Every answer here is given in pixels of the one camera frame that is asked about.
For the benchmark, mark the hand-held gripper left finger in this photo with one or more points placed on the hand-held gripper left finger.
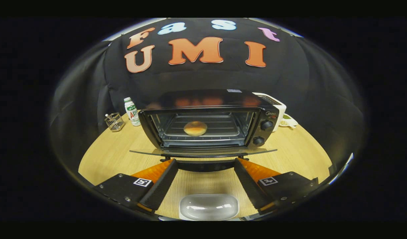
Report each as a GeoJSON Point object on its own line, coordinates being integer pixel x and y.
{"type": "Point", "coordinates": [163, 186]}

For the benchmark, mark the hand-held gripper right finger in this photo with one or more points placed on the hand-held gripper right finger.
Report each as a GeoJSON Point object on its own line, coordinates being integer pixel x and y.
{"type": "Point", "coordinates": [248, 184]}

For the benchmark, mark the golden brown bagel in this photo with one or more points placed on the golden brown bagel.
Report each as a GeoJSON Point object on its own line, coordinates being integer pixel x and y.
{"type": "Point", "coordinates": [195, 128]}

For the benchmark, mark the black toaster oven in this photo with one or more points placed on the black toaster oven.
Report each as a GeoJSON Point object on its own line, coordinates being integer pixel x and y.
{"type": "Point", "coordinates": [266, 116]}

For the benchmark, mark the white square plate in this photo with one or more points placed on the white square plate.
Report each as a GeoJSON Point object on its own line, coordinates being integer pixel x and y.
{"type": "Point", "coordinates": [208, 207]}

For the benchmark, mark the white green drink bottle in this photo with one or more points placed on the white green drink bottle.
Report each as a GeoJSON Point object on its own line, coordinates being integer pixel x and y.
{"type": "Point", "coordinates": [132, 113]}

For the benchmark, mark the white boxy appliance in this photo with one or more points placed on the white boxy appliance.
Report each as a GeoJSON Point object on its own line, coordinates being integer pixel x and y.
{"type": "Point", "coordinates": [281, 108]}

